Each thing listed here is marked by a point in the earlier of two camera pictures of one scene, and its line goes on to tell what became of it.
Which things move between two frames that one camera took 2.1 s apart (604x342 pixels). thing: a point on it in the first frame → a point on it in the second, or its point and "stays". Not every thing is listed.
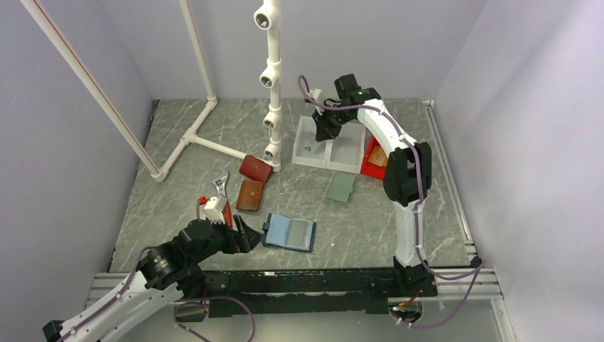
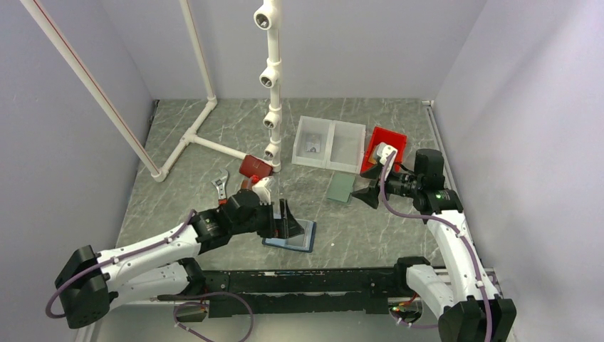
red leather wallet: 253,168 stays
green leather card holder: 340,187 stays
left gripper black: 248,237 → 290,226
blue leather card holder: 285,232 stays
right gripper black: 324,132 → 370,195
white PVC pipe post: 267,17 stays
